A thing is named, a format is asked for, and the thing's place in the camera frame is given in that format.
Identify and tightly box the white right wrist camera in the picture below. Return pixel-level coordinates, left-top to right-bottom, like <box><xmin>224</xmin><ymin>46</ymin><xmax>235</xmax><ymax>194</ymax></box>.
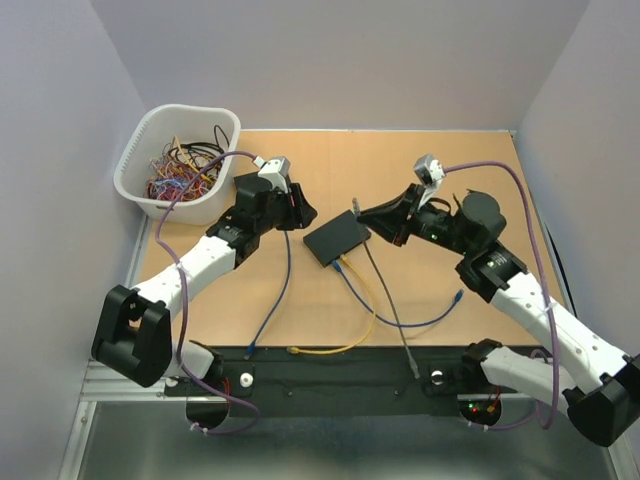
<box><xmin>413</xmin><ymin>154</ymin><xmax>446</xmax><ymax>209</ymax></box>

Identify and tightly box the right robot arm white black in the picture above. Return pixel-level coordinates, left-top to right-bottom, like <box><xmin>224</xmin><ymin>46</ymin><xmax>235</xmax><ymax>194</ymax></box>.
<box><xmin>356</xmin><ymin>184</ymin><xmax>639</xmax><ymax>447</ymax></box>

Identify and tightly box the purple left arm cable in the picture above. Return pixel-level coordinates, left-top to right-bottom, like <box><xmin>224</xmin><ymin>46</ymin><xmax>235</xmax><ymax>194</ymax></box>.
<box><xmin>155</xmin><ymin>150</ymin><xmax>262</xmax><ymax>436</ymax></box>

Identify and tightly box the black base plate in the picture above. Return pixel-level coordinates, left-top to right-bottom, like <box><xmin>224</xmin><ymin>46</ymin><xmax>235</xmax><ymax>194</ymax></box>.
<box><xmin>164</xmin><ymin>344</ymin><xmax>521</xmax><ymax>419</ymax></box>

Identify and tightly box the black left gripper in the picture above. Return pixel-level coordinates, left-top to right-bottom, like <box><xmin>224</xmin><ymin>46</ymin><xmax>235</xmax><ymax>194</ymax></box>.
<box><xmin>255</xmin><ymin>184</ymin><xmax>318</xmax><ymax>235</ymax></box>

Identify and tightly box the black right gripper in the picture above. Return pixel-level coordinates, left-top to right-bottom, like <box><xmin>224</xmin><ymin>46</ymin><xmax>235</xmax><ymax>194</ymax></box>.
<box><xmin>356</xmin><ymin>183</ymin><xmax>475</xmax><ymax>257</ymax></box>

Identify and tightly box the dark blue ethernet cable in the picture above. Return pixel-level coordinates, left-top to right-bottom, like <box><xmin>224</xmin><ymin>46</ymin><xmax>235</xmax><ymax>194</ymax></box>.
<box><xmin>243</xmin><ymin>229</ymin><xmax>294</xmax><ymax>359</ymax></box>

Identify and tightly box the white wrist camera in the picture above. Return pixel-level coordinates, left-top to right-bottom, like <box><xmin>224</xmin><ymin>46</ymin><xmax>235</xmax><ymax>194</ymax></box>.
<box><xmin>413</xmin><ymin>154</ymin><xmax>446</xmax><ymax>209</ymax></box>
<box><xmin>252</xmin><ymin>156</ymin><xmax>290</xmax><ymax>193</ymax></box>

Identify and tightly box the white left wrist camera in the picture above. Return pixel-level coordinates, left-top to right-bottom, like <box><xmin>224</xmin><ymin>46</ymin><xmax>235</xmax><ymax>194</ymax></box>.
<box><xmin>252</xmin><ymin>156</ymin><xmax>290</xmax><ymax>193</ymax></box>

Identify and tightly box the aluminium mounting rail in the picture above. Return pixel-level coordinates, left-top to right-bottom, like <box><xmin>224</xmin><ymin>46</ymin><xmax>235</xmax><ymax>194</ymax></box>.
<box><xmin>79</xmin><ymin>355</ymin><xmax>621</xmax><ymax>402</ymax></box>

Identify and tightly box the white plastic basket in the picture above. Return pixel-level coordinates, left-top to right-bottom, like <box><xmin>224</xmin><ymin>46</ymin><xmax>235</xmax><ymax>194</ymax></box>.
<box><xmin>113</xmin><ymin>104</ymin><xmax>241</xmax><ymax>226</ymax></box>

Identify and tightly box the tangled coloured wire bundle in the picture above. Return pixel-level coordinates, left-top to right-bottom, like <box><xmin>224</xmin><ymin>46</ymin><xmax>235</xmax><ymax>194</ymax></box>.
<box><xmin>144</xmin><ymin>124</ymin><xmax>232</xmax><ymax>202</ymax></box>

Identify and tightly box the black network switch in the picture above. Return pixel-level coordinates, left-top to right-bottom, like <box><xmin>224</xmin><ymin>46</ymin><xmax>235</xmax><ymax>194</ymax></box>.
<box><xmin>234</xmin><ymin>174</ymin><xmax>261</xmax><ymax>195</ymax></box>
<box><xmin>303</xmin><ymin>210</ymin><xmax>371</xmax><ymax>267</ymax></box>

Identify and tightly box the grey ethernet cable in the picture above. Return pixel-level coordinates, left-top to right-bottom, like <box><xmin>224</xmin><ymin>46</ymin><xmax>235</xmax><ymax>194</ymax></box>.
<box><xmin>351</xmin><ymin>197</ymin><xmax>422</xmax><ymax>379</ymax></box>

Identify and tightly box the yellow ethernet cable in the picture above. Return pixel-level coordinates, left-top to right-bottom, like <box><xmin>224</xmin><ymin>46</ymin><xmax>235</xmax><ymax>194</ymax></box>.
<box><xmin>285</xmin><ymin>254</ymin><xmax>377</xmax><ymax>357</ymax></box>

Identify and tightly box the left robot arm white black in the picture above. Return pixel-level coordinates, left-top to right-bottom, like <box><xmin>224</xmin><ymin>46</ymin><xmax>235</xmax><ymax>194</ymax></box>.
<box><xmin>91</xmin><ymin>174</ymin><xmax>317</xmax><ymax>387</ymax></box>

